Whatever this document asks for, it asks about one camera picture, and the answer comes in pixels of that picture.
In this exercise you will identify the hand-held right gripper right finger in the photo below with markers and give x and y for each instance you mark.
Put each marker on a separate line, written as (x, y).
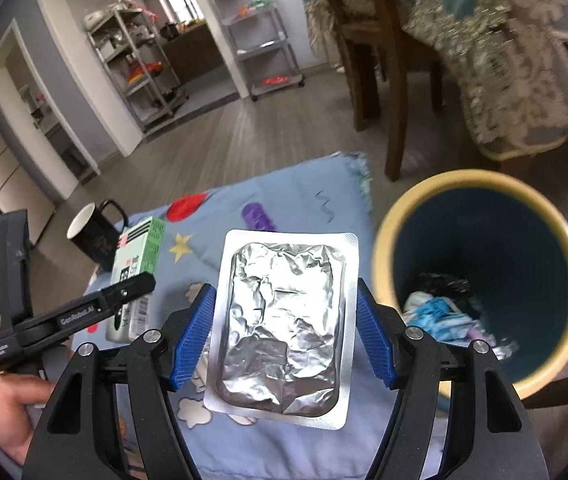
(376, 345)

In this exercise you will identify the yellow-rimmed teal trash bin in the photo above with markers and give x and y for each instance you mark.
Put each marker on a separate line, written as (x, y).
(489, 240)

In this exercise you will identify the teal lace tablecloth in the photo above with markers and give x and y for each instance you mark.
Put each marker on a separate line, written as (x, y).
(504, 85)

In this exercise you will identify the brown kitchen cabinet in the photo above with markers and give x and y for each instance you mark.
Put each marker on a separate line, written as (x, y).
(193, 50)

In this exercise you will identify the red plastic item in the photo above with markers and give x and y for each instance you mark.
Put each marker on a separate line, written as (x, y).
(274, 80)

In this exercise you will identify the black mug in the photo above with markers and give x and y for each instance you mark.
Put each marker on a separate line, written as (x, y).
(98, 245)

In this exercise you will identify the metal shelf rack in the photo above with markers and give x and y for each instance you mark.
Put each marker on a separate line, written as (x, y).
(133, 60)

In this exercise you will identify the light blue printed blanket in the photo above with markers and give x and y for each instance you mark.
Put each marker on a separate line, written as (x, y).
(284, 195)

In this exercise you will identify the dark wooden dining chair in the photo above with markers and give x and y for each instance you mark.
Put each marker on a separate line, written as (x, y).
(364, 60)

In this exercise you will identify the silver foil blister pack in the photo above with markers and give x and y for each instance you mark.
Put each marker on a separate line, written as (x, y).
(284, 310)

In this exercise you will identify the person's left hand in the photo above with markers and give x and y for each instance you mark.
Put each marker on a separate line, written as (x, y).
(8, 405)

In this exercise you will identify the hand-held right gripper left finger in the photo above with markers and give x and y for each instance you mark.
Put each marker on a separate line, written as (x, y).
(196, 340)

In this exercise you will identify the green and white carton box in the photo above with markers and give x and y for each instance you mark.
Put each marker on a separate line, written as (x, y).
(138, 260)

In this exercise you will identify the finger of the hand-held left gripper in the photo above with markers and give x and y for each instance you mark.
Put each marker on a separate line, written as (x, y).
(103, 305)

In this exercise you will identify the white rolling shelf cart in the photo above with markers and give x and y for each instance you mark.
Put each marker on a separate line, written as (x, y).
(259, 35)

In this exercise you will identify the blue face mask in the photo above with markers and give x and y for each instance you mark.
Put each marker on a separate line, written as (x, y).
(436, 312)

